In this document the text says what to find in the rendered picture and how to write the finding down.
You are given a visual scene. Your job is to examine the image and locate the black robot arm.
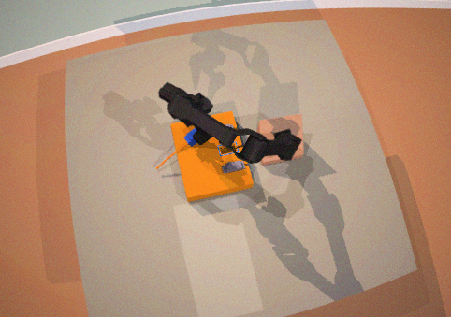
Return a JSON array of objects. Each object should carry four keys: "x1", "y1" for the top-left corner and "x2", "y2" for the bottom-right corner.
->
[{"x1": 158, "y1": 83, "x2": 302, "y2": 164}]

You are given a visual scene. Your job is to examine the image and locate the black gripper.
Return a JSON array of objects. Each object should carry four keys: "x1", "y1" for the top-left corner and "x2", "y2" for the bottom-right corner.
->
[{"x1": 179, "y1": 119, "x2": 212, "y2": 145}]

